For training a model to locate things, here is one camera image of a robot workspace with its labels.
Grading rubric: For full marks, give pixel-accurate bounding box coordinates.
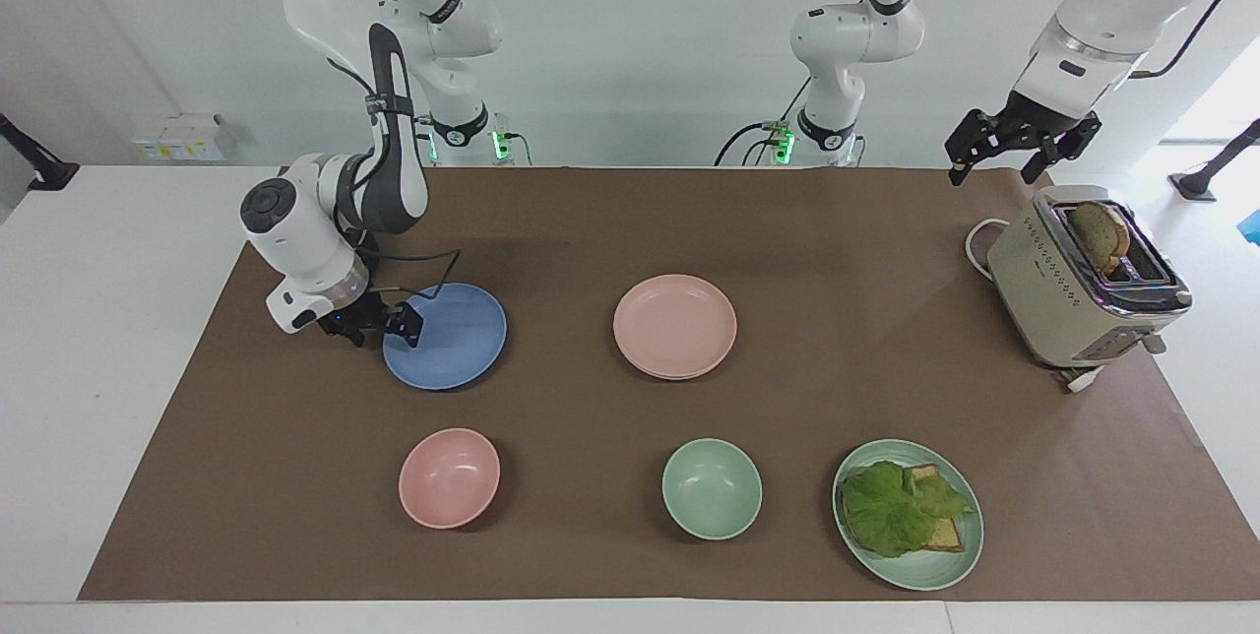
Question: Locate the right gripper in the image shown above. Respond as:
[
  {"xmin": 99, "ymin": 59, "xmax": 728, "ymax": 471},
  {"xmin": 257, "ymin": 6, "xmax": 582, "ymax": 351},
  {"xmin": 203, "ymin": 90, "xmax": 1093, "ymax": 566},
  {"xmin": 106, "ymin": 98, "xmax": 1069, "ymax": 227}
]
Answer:
[{"xmin": 317, "ymin": 291, "xmax": 425, "ymax": 349}]

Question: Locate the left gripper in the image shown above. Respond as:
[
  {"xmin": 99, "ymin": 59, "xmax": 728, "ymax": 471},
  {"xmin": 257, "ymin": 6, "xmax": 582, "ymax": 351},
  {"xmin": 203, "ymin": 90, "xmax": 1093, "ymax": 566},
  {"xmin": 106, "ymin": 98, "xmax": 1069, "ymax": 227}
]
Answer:
[{"xmin": 945, "ymin": 90, "xmax": 1103, "ymax": 187}]

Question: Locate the blue plate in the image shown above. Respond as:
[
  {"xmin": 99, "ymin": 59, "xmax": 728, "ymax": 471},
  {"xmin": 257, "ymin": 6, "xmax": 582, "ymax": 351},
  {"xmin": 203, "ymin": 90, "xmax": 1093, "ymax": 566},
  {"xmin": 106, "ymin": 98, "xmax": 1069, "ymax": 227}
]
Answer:
[{"xmin": 381, "ymin": 282, "xmax": 508, "ymax": 392}]

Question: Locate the brown bread slice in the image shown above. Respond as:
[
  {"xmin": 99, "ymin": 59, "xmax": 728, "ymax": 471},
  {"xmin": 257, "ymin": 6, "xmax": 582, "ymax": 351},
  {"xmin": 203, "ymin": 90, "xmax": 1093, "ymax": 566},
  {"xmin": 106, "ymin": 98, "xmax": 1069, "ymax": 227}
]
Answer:
[{"xmin": 1070, "ymin": 201, "xmax": 1133, "ymax": 276}]

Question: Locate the pink bowl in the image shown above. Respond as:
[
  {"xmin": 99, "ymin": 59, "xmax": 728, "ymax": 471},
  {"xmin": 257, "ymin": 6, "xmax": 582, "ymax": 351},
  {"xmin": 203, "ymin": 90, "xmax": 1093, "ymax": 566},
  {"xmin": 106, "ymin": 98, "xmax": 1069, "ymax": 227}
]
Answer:
[{"xmin": 398, "ymin": 428, "xmax": 502, "ymax": 530}]

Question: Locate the beige toaster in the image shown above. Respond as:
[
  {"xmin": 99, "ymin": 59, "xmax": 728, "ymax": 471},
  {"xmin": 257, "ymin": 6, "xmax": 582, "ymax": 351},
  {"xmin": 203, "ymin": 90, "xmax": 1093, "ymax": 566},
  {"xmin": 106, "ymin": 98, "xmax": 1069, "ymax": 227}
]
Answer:
[{"xmin": 986, "ymin": 184, "xmax": 1194, "ymax": 371}]

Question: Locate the black stand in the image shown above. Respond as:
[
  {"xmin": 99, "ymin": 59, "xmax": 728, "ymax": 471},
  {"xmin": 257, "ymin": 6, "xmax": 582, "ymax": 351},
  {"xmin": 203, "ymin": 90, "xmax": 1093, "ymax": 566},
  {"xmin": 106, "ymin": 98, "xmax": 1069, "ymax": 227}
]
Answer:
[
  {"xmin": 0, "ymin": 112, "xmax": 81, "ymax": 192},
  {"xmin": 1168, "ymin": 117, "xmax": 1260, "ymax": 203}
]

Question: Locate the pink plate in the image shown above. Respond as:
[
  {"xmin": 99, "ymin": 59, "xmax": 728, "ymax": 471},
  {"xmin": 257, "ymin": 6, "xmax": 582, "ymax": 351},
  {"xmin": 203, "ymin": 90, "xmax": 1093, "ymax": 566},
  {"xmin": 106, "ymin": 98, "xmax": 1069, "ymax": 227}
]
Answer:
[{"xmin": 613, "ymin": 274, "xmax": 738, "ymax": 377}]

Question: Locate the beige plate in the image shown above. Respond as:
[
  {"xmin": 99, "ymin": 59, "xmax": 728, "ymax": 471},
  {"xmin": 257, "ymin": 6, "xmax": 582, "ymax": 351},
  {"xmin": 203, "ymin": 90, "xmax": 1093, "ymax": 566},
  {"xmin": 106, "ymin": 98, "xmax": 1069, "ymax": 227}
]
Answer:
[{"xmin": 624, "ymin": 358, "xmax": 731, "ymax": 382}]

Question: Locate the white box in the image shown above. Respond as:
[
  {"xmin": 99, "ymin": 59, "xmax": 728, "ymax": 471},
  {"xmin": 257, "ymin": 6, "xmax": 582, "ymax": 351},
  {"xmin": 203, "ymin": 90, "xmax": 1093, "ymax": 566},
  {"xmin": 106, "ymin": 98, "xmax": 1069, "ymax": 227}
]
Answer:
[{"xmin": 131, "ymin": 113, "xmax": 238, "ymax": 163}]

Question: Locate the green bowl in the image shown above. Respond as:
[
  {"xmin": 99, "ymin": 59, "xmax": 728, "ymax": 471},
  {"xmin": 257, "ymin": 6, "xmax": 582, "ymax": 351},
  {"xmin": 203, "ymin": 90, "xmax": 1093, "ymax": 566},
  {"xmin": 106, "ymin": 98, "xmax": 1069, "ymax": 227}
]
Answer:
[{"xmin": 661, "ymin": 438, "xmax": 764, "ymax": 541}]

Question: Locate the green lettuce leaf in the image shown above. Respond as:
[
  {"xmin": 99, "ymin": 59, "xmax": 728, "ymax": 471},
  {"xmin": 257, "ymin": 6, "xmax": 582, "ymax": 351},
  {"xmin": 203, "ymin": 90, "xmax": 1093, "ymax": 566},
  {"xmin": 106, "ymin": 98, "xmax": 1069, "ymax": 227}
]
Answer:
[{"xmin": 842, "ymin": 461, "xmax": 976, "ymax": 559}]

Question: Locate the toast slice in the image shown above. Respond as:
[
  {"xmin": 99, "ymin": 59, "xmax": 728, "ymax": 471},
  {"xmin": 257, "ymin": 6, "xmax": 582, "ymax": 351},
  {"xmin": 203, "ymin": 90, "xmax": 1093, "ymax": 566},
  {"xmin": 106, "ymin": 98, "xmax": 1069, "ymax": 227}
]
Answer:
[{"xmin": 906, "ymin": 463, "xmax": 967, "ymax": 552}]

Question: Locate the green plate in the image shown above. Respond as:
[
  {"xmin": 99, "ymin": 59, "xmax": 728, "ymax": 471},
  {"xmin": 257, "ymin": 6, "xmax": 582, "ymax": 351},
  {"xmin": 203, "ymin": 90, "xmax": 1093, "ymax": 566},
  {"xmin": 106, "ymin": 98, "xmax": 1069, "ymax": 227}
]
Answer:
[{"xmin": 832, "ymin": 439, "xmax": 985, "ymax": 592}]

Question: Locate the black cable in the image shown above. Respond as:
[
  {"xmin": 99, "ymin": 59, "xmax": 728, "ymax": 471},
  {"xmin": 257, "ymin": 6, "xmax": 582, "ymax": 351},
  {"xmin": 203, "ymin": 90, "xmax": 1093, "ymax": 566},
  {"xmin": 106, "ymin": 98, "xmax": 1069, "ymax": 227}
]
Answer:
[
  {"xmin": 354, "ymin": 248, "xmax": 464, "ymax": 320},
  {"xmin": 714, "ymin": 120, "xmax": 781, "ymax": 168},
  {"xmin": 1129, "ymin": 0, "xmax": 1260, "ymax": 81}
]

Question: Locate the white power cable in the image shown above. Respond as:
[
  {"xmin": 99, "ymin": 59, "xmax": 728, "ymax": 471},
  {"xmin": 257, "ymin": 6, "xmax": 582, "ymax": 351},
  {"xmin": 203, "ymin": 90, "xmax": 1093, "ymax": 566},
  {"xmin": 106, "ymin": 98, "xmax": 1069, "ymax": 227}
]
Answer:
[{"xmin": 964, "ymin": 218, "xmax": 1011, "ymax": 282}]

